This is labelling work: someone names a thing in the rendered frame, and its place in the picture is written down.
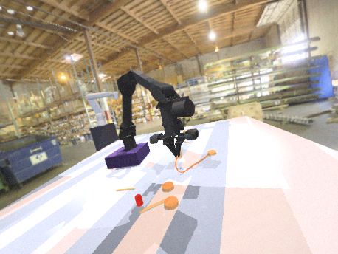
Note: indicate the red cylinder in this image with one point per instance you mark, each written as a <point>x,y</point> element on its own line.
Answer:
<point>138,200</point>

